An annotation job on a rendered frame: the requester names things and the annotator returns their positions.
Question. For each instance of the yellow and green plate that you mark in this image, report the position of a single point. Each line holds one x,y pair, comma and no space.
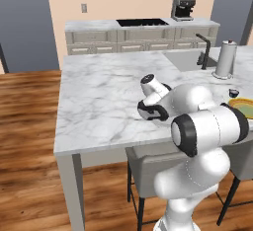
244,107

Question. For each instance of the grey wall socket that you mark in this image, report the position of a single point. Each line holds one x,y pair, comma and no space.
84,8

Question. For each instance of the small dark yogurt container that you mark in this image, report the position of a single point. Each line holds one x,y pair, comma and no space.
234,93

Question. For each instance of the black tap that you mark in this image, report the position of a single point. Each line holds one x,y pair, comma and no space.
206,50

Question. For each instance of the grey base cupboard run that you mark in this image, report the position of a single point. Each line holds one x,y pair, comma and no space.
99,39

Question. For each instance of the grey stool with black legs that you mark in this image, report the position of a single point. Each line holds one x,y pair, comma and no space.
242,162
148,169

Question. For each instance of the black hob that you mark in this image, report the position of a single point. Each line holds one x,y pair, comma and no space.
141,22

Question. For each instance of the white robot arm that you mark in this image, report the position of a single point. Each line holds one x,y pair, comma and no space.
201,126

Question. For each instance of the black coffee machine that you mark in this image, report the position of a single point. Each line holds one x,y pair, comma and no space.
183,9

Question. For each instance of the white paper towel roll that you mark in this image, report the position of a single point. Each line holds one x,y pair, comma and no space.
226,59

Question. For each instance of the grey sink basin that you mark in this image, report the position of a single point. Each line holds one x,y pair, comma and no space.
184,60

